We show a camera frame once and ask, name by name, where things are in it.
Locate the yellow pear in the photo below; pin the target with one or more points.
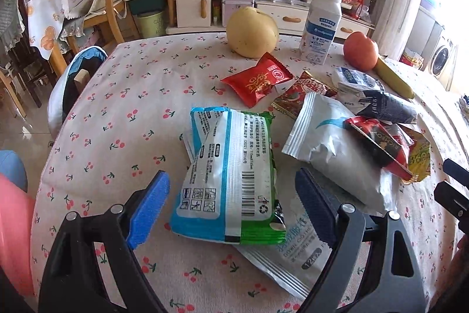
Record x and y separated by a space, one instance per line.
252 31

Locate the orange print table cover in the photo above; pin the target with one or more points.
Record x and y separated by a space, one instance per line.
45 19

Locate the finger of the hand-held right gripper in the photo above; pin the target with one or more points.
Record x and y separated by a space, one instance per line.
457 170
453 202

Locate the cherry print tablecloth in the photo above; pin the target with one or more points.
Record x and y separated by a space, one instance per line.
128 151

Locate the black white crumpled packet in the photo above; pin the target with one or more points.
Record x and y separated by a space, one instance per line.
388 106

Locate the white wipes packet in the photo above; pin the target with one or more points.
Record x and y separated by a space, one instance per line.
293 254

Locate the blue stool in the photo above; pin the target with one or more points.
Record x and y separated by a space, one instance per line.
11 166

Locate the red black wrapper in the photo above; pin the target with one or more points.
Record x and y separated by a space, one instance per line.
381 142

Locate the red snack packet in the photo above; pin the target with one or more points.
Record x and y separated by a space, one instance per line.
256 80

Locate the red apple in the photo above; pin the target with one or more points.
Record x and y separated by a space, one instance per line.
361 51

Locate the blue green snack packet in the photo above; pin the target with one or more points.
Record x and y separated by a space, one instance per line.
227 170

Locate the white television cabinet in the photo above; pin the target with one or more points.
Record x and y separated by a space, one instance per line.
190 7

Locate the white blue crumpled packet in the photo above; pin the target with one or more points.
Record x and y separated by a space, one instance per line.
353 75

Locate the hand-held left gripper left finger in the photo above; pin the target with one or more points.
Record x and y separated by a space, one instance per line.
150 206

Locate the white washing machine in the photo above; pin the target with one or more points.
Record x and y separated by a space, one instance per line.
441 58

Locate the white milk bottle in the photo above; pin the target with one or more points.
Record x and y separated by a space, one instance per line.
320 27

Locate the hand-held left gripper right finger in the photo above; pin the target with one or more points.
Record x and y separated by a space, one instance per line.
315 206

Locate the yellow wrapper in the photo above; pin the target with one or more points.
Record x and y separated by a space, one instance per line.
420 155

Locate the dark green storage box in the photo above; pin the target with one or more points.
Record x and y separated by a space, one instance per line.
146 4

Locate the yellow banana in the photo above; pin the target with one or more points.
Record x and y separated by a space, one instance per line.
395 78

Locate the pink plastic bucket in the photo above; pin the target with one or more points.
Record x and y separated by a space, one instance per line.
14 232

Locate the pale green wastebasket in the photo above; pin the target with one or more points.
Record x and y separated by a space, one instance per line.
150 24

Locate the silver white pouch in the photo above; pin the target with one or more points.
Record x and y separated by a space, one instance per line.
337 151

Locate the red patterned candy wrapper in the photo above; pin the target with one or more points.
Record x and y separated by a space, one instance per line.
293 98

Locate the pink storage box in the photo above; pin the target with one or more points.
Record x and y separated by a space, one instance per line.
236 9

